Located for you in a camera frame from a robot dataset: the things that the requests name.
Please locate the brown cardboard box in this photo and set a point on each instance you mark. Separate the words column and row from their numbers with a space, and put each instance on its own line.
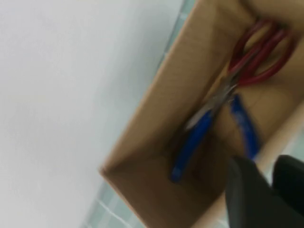
column 147, row 166

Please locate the green white-grid tablecloth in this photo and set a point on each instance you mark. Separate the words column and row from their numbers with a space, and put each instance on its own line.
column 114, row 213

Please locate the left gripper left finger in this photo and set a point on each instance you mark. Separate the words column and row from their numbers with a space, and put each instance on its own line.
column 249, row 202

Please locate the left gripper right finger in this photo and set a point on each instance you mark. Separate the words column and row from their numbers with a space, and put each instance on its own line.
column 289, row 178

